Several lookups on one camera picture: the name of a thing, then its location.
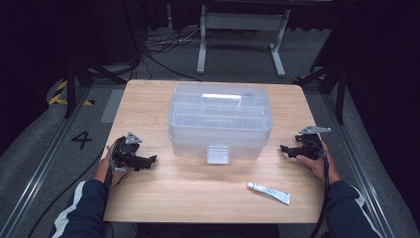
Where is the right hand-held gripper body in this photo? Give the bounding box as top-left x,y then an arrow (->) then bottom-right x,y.
294,125 -> 332,161

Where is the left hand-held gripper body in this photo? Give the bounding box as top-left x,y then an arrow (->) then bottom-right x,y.
108,132 -> 149,173

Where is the white ointment tube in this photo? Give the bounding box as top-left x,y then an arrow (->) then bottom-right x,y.
247,181 -> 292,206

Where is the clear plastic storage box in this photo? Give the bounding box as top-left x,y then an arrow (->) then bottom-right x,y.
167,82 -> 274,166

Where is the person's right hand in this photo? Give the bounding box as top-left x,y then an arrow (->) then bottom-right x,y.
295,140 -> 343,184

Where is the person's left hand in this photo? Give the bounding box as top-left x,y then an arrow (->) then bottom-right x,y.
94,139 -> 131,188

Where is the grey floor tape patch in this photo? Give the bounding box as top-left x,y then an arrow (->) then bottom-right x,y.
100,88 -> 125,124

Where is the black metal stand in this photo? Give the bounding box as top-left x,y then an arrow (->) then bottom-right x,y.
293,59 -> 349,126
63,56 -> 128,119

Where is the yellow and black floor tape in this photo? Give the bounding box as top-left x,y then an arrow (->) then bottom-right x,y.
49,79 -> 96,107

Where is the grey metal stand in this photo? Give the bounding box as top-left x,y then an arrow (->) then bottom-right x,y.
196,4 -> 291,78

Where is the left hand-held gripper cable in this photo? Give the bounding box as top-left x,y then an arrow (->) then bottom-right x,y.
103,158 -> 115,202

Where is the hand-held gripper cable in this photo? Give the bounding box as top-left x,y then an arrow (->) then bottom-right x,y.
103,158 -> 115,202
309,150 -> 331,238

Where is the right hand-held gripper cable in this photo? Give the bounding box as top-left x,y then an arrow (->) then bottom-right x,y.
309,150 -> 331,238

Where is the black floor cable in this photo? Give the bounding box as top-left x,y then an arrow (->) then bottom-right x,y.
28,150 -> 107,238

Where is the bundle of floor cables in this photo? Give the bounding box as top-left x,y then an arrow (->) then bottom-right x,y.
143,26 -> 203,82

